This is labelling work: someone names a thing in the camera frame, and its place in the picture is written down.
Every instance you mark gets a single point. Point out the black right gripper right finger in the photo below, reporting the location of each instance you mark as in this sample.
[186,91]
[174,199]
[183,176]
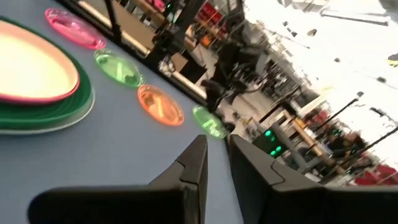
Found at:
[280,205]

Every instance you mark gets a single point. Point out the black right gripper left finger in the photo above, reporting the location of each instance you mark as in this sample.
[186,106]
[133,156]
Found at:
[124,205]

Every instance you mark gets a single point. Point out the small translucent green plate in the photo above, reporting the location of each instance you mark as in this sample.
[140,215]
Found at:
[119,68]
[210,123]

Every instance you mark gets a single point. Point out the small translucent orange plate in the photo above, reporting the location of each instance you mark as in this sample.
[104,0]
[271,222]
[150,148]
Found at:
[160,105]

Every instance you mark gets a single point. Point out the opaque pink plastic plate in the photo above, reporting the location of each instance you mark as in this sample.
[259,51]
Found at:
[46,100]

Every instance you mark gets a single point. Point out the small translucent pink plate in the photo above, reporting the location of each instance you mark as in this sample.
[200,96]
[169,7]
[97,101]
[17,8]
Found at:
[74,29]

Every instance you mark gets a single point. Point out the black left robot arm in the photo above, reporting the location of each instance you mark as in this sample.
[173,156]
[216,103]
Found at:
[231,62]

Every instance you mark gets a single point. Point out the blue table mat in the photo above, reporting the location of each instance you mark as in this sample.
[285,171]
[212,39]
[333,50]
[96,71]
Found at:
[124,149]

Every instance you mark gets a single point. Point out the black box with green lights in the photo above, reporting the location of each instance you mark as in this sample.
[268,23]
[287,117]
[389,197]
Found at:
[264,143]

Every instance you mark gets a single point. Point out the large white plastic plate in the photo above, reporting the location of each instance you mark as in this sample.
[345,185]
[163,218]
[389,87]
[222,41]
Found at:
[62,126]

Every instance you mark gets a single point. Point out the large green plastic plate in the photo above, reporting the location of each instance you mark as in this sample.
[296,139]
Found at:
[46,115]

